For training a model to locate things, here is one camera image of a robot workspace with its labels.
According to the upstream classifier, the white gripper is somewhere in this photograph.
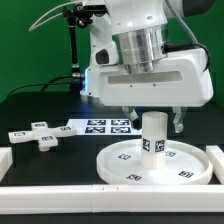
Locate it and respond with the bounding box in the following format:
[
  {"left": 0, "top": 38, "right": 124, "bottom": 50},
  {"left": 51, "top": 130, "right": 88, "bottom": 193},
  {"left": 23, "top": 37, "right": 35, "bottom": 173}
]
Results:
[{"left": 97, "top": 48, "right": 213, "bottom": 133}]

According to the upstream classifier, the white round table top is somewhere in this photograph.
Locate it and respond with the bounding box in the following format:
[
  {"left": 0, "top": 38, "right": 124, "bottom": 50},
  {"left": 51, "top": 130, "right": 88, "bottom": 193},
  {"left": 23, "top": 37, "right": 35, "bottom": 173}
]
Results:
[{"left": 96, "top": 139, "right": 213, "bottom": 185}]

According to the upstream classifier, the white cross-shaped table base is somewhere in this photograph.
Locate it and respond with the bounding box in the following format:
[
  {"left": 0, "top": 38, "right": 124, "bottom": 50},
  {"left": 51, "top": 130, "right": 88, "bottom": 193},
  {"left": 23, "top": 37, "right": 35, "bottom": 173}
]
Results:
[{"left": 8, "top": 122, "right": 77, "bottom": 152}]

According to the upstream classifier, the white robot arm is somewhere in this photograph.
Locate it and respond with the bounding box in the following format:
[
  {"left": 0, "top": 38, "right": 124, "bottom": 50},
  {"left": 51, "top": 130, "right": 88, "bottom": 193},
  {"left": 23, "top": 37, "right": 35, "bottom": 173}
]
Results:
[{"left": 81, "top": 0, "right": 216, "bottom": 133}]

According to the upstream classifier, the white marker tag sheet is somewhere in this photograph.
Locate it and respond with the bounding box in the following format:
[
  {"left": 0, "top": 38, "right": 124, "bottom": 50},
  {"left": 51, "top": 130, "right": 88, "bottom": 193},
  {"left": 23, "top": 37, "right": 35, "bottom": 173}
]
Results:
[{"left": 67, "top": 119, "right": 142, "bottom": 136}]

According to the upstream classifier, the white right fence block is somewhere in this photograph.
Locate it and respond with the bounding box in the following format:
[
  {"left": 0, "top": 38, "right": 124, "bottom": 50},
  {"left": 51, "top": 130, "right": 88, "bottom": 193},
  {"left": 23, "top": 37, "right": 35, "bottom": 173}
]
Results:
[{"left": 206, "top": 145, "right": 224, "bottom": 185}]

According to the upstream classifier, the white fence block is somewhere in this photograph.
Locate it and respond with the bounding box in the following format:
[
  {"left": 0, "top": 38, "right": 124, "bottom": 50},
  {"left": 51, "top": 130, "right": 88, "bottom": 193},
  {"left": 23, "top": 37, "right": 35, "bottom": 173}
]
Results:
[
  {"left": 206, "top": 145, "right": 224, "bottom": 185},
  {"left": 0, "top": 147, "right": 13, "bottom": 182}
]

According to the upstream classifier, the white front fence bar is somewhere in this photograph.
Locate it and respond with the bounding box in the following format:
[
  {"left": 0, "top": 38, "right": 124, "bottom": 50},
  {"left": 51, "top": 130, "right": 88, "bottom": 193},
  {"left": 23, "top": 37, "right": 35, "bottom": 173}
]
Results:
[{"left": 0, "top": 185, "right": 224, "bottom": 214}]

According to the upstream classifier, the white left fence block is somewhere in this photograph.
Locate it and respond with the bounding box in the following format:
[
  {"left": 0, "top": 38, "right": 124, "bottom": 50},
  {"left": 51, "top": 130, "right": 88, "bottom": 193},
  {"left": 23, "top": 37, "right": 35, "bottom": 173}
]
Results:
[{"left": 0, "top": 147, "right": 13, "bottom": 182}]

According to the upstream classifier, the black cable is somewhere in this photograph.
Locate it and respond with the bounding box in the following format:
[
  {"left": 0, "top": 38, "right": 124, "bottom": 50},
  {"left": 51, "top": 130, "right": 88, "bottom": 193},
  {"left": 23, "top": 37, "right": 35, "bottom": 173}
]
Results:
[{"left": 6, "top": 73, "right": 85, "bottom": 98}]

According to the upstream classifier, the white cable pair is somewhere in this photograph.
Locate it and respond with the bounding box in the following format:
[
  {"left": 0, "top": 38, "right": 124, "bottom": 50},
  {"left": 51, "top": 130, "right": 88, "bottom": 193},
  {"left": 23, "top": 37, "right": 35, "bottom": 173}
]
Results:
[{"left": 28, "top": 0, "right": 84, "bottom": 32}]

